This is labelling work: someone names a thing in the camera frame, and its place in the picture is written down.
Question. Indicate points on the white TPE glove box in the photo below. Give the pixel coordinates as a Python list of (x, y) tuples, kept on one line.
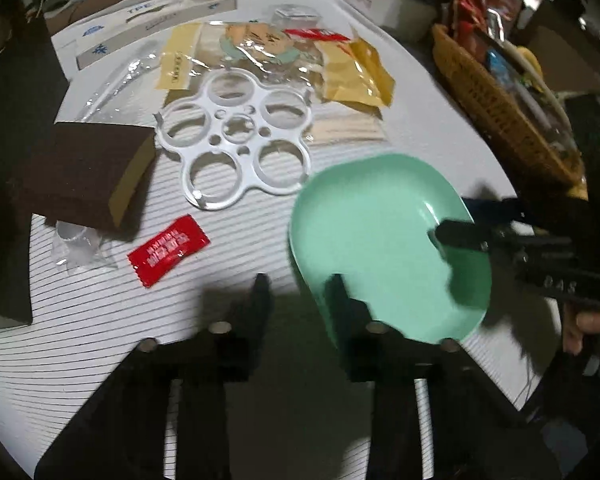
[(138, 23)]

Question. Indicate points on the person right hand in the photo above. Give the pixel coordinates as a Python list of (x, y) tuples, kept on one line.
[(575, 325)]

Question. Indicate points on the brown sponge block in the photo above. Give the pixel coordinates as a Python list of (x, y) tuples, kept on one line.
[(87, 173)]

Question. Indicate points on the mint green plastic plate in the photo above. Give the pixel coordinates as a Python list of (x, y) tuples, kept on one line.
[(372, 221)]

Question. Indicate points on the clear cartoon snack bag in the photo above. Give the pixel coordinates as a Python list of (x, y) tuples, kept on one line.
[(268, 52)]

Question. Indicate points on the white appliance box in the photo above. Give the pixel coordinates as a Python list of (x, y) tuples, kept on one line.
[(405, 20)]

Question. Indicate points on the white plastic ring holder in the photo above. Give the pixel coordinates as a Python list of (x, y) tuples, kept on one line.
[(239, 119)]

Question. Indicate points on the black storage box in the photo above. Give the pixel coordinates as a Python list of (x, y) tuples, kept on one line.
[(32, 86)]

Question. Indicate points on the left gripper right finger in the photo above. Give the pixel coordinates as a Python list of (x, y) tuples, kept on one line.
[(371, 350)]

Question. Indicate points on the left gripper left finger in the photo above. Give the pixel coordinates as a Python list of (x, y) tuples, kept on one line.
[(235, 321)]

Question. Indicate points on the red sauce sachet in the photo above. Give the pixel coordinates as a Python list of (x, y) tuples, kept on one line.
[(158, 256)]

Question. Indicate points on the orange yellow snack packet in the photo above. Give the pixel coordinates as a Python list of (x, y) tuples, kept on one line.
[(353, 73)]

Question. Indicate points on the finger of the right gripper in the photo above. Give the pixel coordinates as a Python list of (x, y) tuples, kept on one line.
[(477, 237), (484, 210)]

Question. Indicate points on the clear utensil packet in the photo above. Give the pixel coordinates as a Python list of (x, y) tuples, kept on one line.
[(143, 61)]

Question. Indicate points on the small clear plastic bag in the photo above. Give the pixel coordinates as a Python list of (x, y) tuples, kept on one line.
[(79, 248)]

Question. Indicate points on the woven wicker basket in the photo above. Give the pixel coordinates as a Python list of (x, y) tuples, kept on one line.
[(527, 158)]

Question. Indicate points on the white ribbed table mat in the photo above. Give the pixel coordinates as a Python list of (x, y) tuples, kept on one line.
[(298, 418)]

